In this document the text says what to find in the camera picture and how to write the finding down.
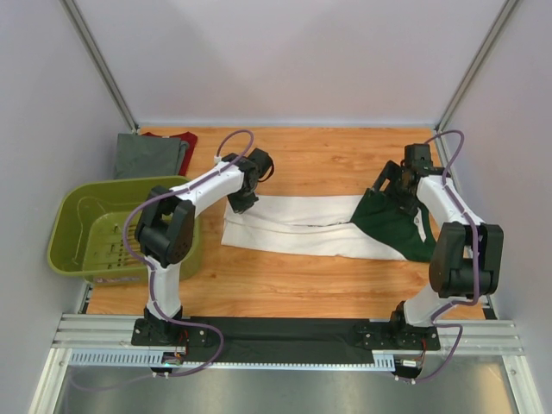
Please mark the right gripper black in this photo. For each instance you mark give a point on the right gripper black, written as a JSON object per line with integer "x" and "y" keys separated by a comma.
{"x": 392, "y": 172}

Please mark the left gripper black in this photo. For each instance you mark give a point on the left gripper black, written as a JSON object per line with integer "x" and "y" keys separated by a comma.
{"x": 240, "y": 207}

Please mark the white and green t-shirt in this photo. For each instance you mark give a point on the white and green t-shirt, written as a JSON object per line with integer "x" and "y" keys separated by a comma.
{"x": 369, "y": 226}

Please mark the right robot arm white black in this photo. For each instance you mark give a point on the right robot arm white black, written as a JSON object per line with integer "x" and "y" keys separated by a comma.
{"x": 466, "y": 260}

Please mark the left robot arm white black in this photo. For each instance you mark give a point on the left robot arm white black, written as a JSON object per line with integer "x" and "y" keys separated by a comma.
{"x": 165, "y": 232}

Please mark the folded red t-shirt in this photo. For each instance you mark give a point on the folded red t-shirt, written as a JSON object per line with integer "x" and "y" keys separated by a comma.
{"x": 188, "y": 142}

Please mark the folded grey t-shirt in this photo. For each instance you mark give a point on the folded grey t-shirt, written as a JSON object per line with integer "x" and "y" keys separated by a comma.
{"x": 140, "y": 156}

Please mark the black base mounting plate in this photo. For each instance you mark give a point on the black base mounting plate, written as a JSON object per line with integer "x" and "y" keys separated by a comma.
{"x": 319, "y": 341}

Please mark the green plastic basket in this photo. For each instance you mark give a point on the green plastic basket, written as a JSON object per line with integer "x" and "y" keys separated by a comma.
{"x": 86, "y": 241}

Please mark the right aluminium frame post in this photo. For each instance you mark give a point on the right aluminium frame post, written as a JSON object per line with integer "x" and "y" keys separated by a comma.
{"x": 500, "y": 22}

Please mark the aluminium frame post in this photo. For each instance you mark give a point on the aluminium frame post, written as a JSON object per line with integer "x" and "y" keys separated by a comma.
{"x": 80, "y": 25}
{"x": 500, "y": 22}

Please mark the left aluminium frame post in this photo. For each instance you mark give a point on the left aluminium frame post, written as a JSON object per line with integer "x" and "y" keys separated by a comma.
{"x": 80, "y": 25}

